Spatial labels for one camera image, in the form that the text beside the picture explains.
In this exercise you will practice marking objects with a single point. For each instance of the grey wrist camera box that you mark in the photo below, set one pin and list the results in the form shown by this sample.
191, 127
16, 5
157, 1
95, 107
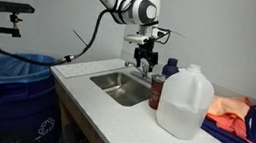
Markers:
136, 39

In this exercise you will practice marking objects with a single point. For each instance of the red-orange cloth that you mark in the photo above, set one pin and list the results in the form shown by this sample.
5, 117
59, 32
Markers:
231, 124

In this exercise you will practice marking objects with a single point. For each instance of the counter base cabinet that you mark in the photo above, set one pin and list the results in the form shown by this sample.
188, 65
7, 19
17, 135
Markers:
71, 114

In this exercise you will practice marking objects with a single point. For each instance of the blue recycling bin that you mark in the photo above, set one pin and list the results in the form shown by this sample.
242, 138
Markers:
11, 109

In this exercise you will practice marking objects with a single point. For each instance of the white tile pattern mat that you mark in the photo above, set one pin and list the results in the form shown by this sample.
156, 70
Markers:
84, 68

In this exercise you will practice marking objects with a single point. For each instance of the orange cloth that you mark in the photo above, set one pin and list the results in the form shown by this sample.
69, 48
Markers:
227, 107

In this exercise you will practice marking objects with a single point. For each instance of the navy blue water bottle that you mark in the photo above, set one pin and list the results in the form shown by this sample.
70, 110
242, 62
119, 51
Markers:
170, 69

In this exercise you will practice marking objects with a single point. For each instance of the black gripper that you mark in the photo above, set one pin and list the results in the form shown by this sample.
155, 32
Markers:
146, 54

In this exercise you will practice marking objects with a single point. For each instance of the black stereo camera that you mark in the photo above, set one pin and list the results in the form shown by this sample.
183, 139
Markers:
10, 7

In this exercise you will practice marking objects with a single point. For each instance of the chrome sink faucet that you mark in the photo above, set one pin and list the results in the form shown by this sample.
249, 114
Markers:
143, 71

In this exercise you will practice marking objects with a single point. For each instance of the red soda can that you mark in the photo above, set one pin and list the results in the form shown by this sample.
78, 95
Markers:
156, 92

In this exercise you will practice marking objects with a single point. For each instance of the blue plastic bin liner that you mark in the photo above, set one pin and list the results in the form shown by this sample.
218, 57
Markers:
7, 68

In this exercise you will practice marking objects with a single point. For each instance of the stainless steel sink basin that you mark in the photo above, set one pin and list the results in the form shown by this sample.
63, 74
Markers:
122, 87

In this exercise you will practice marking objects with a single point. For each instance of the clear plastic gallon jug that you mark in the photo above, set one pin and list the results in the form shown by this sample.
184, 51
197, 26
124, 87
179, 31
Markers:
183, 106

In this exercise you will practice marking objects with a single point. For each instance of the navy blue cloth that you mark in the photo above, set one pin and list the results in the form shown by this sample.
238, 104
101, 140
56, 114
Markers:
223, 138

